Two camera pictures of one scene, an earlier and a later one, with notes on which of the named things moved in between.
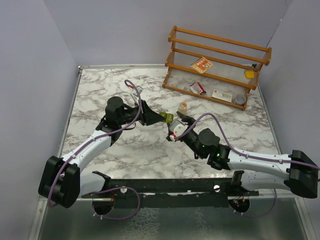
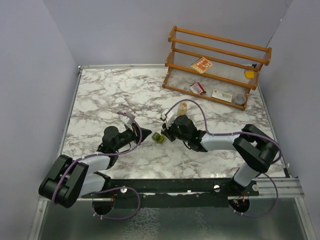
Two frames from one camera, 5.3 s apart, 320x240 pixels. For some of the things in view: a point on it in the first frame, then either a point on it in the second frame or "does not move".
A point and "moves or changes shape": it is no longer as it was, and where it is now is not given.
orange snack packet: [202, 65] does not move
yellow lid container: [249, 74] does not move
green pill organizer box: [168, 117] moves or changes shape
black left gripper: [148, 116] to [136, 133]
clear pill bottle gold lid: [183, 107] does not move
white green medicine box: [221, 95] does not move
